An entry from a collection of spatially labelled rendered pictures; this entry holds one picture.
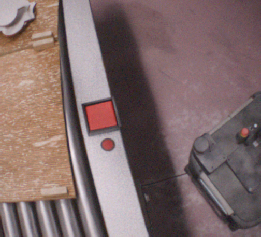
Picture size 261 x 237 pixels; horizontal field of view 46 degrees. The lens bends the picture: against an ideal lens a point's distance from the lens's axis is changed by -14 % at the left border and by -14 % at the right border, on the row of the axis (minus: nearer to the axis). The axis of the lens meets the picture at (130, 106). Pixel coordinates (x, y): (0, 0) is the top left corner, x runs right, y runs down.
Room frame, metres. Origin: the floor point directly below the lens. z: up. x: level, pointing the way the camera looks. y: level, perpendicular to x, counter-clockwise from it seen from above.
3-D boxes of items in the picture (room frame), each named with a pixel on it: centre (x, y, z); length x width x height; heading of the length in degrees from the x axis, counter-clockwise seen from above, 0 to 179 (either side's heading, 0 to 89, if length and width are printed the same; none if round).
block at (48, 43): (0.54, 0.22, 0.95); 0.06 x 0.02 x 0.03; 98
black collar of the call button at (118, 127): (0.34, 0.06, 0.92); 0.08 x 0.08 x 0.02; 12
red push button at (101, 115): (0.34, 0.06, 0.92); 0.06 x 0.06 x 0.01; 12
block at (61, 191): (0.16, 0.16, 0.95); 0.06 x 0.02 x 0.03; 98
